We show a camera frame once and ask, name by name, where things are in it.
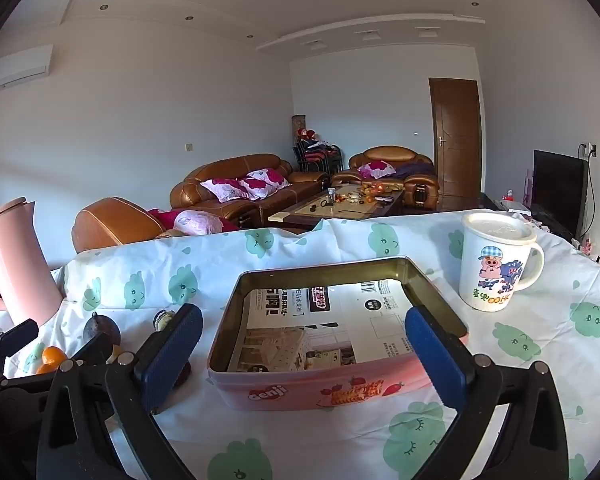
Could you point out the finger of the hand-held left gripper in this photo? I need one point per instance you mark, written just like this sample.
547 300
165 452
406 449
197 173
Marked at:
95 349
20 335

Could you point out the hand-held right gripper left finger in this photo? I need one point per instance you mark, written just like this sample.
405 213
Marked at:
172 355

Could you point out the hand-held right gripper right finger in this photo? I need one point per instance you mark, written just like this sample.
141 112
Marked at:
435 360

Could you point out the large dark brown round fruit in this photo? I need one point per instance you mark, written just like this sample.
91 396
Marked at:
101 327

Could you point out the orange tangerine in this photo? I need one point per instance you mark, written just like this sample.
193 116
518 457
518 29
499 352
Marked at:
44 369
53 356

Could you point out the pink tin box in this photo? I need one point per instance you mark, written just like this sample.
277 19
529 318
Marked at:
280 390

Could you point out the small dark red fruit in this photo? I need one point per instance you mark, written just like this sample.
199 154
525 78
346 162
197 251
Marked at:
182 375

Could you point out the pink kettle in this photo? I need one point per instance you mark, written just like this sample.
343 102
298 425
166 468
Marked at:
15 260

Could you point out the white cartoon mug with lid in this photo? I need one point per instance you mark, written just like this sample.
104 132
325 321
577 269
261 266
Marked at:
485 260

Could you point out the brown leather sofa with blanket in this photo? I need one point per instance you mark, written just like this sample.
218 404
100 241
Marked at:
110 220

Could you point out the pale pink pillow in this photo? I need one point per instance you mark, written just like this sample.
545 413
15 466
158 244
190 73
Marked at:
195 222

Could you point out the white tablecloth with green print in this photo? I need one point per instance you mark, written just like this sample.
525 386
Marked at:
305 440

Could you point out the dark television stand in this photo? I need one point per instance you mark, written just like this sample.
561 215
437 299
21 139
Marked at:
495 202

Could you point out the pink floral cushion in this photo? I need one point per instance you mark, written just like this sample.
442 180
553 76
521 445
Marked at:
375 169
270 176
260 187
222 190

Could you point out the pile of orange fruit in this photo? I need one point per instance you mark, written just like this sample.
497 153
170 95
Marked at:
377 188

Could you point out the dark purple blanket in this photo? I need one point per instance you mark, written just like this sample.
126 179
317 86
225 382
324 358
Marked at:
414 167

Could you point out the wooden coffee table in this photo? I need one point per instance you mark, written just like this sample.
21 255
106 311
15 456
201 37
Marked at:
310 210

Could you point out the long brown leather sofa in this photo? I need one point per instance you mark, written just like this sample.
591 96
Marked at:
230 167

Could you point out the black television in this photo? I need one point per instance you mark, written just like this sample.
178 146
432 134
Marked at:
557 190

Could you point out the brown leather armchair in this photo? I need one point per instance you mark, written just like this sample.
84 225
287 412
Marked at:
390 152

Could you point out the brown wooden door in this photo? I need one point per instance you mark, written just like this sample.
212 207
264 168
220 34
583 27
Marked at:
455 140

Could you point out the stacked dark chairs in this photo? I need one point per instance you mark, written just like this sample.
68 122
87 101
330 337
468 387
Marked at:
320 160

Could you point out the red plush toy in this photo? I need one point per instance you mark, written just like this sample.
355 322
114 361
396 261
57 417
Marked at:
306 134

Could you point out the tall patterned vase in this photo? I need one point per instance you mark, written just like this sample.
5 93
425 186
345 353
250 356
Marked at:
298 122

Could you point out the white air conditioner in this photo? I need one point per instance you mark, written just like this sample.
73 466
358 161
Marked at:
17 70

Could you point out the ceiling air vent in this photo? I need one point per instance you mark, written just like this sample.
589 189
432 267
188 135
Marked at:
314 43
367 35
426 31

